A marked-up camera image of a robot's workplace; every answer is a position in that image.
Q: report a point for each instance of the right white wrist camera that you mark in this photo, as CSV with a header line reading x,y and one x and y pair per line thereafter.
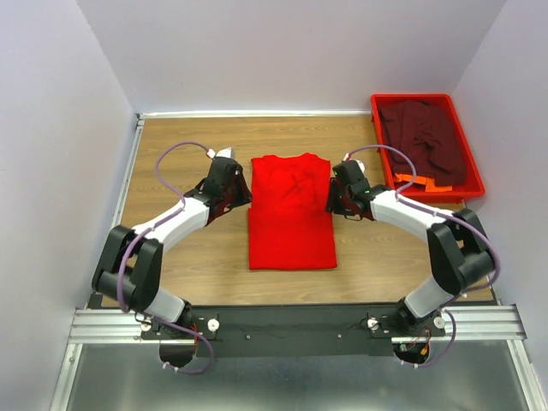
x,y
359,163

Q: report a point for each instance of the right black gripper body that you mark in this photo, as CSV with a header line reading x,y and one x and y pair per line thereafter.
x,y
344,197

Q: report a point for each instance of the bright red t shirt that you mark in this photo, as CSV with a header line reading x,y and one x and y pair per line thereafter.
x,y
289,228

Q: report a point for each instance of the orange t shirt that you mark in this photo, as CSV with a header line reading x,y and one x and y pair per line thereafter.
x,y
428,184

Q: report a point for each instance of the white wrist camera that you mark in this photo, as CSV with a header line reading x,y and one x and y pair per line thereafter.
x,y
227,152
359,163

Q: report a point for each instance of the dark maroon t shirt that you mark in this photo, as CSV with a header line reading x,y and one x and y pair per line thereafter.
x,y
425,134

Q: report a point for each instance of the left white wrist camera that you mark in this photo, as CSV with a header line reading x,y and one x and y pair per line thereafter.
x,y
227,152

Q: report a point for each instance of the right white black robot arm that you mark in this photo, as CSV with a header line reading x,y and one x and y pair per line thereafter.
x,y
459,252

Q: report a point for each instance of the aluminium frame rail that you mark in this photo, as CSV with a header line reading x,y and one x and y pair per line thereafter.
x,y
479,363

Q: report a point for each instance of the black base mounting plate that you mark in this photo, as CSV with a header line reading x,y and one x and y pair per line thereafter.
x,y
378,329

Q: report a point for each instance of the red plastic bin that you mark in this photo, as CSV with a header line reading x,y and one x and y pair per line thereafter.
x,y
473,187

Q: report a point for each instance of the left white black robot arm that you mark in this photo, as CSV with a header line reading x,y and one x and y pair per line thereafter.
x,y
130,265

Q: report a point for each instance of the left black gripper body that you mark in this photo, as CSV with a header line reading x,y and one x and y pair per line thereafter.
x,y
229,194

